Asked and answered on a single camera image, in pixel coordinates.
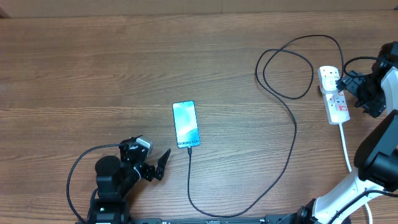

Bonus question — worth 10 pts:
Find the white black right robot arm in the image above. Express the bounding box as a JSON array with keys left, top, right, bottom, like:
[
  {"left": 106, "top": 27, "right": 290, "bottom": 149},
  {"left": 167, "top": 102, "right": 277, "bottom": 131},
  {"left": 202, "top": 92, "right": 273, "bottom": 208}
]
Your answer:
[{"left": 280, "top": 42, "right": 397, "bottom": 223}]

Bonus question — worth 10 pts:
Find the blue Galaxy smartphone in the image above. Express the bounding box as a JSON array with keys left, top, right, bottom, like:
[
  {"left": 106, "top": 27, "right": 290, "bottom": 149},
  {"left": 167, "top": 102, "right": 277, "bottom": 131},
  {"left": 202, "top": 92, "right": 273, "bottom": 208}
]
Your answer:
[{"left": 172, "top": 101, "right": 201, "bottom": 149}]

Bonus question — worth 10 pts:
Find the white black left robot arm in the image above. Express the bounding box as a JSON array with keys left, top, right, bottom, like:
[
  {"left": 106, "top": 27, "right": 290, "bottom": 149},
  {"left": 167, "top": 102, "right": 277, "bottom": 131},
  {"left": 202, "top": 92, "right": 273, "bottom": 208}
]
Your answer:
[{"left": 66, "top": 135, "right": 171, "bottom": 224}]

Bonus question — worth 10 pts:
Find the white power strip cord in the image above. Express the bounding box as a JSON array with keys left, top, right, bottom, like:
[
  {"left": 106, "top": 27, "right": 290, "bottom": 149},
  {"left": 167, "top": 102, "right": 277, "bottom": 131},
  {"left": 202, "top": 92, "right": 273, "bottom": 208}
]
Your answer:
[{"left": 338, "top": 122, "right": 374, "bottom": 224}]

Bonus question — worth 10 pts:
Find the white charger plug adapter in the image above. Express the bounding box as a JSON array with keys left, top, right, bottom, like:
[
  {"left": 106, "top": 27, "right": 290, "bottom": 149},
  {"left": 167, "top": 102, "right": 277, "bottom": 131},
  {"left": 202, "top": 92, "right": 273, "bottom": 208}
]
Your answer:
[{"left": 320, "top": 76, "right": 339, "bottom": 94}]

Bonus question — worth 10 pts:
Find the black charger cable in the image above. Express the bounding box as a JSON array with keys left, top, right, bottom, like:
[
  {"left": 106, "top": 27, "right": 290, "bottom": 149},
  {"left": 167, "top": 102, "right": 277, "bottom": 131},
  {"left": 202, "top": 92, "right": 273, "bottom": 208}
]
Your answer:
[{"left": 187, "top": 34, "right": 345, "bottom": 218}]

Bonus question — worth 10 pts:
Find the white power strip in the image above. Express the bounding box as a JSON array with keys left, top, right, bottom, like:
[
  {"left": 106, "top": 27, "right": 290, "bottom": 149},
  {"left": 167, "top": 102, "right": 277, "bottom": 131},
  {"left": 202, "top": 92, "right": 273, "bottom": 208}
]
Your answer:
[{"left": 318, "top": 66, "right": 350, "bottom": 125}]

